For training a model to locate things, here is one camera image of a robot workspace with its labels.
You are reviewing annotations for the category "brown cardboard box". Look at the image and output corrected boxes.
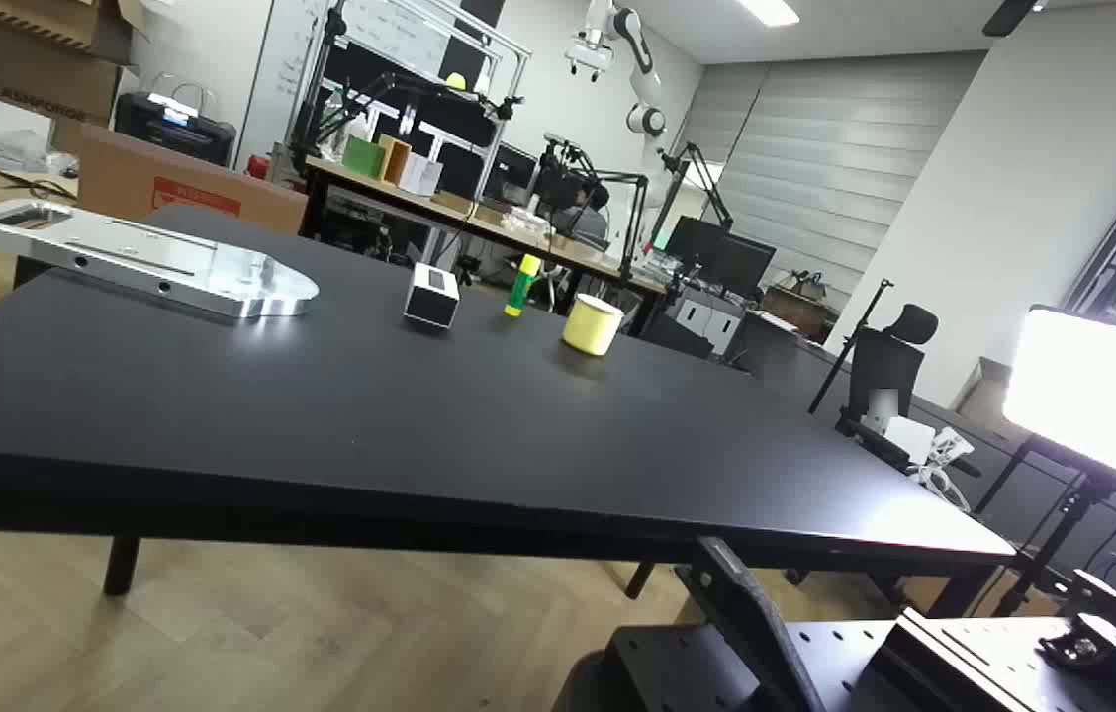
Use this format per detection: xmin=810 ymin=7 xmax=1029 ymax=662
xmin=74 ymin=128 xmax=309 ymax=235

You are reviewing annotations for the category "black office chair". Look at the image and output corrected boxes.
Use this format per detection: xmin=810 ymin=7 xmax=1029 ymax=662
xmin=809 ymin=280 xmax=937 ymax=438

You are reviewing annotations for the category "green yellow glue stick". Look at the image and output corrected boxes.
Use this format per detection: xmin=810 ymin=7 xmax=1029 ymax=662
xmin=504 ymin=255 xmax=542 ymax=317

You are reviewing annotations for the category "bright white light panel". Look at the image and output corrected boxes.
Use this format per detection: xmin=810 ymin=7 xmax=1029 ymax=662
xmin=1001 ymin=309 xmax=1116 ymax=470

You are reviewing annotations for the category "wooden workbench with shelves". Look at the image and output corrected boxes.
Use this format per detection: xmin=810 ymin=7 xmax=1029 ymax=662
xmin=288 ymin=0 xmax=670 ymax=301

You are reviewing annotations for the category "yellow mug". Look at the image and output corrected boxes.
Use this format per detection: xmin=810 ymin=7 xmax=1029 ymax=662
xmin=562 ymin=292 xmax=627 ymax=356

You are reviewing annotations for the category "black printer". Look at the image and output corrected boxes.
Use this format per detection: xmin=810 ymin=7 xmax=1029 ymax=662
xmin=116 ymin=90 xmax=235 ymax=165

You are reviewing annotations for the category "black computer monitor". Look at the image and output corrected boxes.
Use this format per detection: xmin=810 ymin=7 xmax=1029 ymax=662
xmin=664 ymin=219 xmax=777 ymax=301

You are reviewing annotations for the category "small white black box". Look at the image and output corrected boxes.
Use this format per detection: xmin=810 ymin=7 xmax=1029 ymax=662
xmin=404 ymin=261 xmax=461 ymax=327

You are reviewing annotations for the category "silver metal plate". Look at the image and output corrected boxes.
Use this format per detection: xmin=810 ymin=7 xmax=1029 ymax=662
xmin=0 ymin=197 xmax=319 ymax=322

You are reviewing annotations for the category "black metal mount base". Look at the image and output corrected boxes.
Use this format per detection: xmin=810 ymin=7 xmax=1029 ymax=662
xmin=554 ymin=532 xmax=1116 ymax=712

